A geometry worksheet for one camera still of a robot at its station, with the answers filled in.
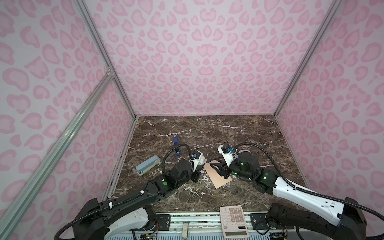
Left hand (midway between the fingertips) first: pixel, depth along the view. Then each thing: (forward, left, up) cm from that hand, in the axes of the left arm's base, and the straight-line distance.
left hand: (202, 162), depth 76 cm
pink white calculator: (-25, -14, -14) cm, 32 cm away
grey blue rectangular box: (+3, +34, -11) cm, 36 cm away
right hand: (-2, -5, +4) cm, 7 cm away
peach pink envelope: (-4, -9, -16) cm, 19 cm away
